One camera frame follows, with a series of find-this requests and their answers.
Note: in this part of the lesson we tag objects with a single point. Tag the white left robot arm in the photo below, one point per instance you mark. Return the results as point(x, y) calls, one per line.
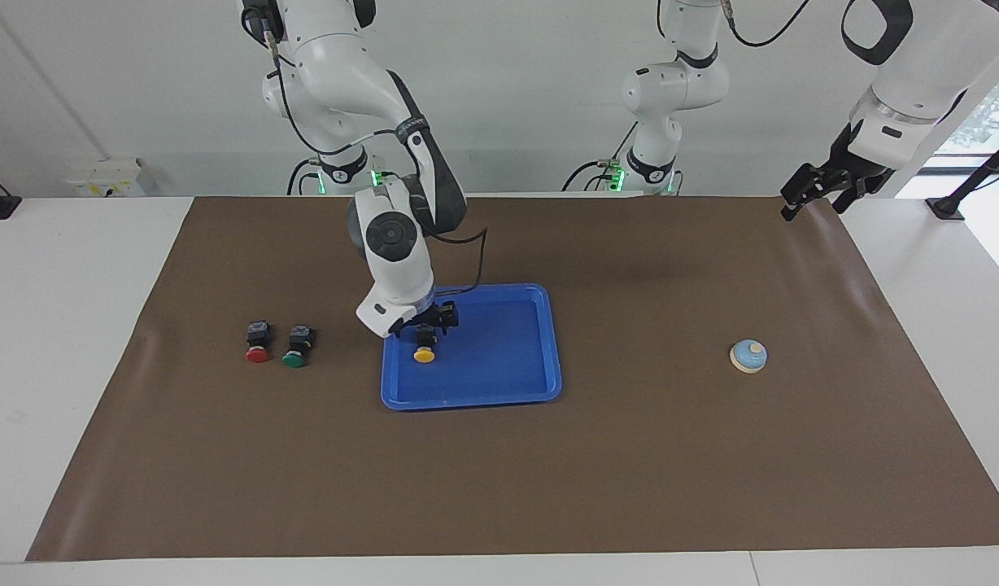
point(931, 65)

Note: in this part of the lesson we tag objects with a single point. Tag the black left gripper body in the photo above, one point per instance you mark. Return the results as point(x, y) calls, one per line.
point(849, 171)

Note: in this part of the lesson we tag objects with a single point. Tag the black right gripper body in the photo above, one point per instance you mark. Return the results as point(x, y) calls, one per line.
point(442, 316)

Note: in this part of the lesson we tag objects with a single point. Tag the red push button switch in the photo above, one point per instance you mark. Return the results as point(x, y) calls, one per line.
point(258, 354)

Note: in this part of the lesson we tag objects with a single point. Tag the yellow push button switch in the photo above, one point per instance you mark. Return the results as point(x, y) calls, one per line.
point(424, 356)

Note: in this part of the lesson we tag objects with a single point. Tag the blue plastic tray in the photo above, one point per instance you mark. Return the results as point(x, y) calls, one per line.
point(499, 358)

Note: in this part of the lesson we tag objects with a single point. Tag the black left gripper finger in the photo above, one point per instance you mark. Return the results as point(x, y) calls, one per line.
point(802, 185)
point(848, 198)

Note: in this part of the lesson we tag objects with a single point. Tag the light blue desk bell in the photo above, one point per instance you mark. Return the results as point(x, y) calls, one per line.
point(748, 356)

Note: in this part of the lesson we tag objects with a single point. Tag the brown table mat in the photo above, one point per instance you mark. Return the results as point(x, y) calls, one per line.
point(630, 472)

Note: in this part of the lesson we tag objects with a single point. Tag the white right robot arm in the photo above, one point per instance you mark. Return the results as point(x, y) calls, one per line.
point(394, 236)

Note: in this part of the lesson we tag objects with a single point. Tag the green push button switch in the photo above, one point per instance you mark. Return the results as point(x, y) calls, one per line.
point(294, 356)

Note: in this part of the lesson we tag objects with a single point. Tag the white wall socket box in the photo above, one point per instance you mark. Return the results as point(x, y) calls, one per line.
point(105, 177)

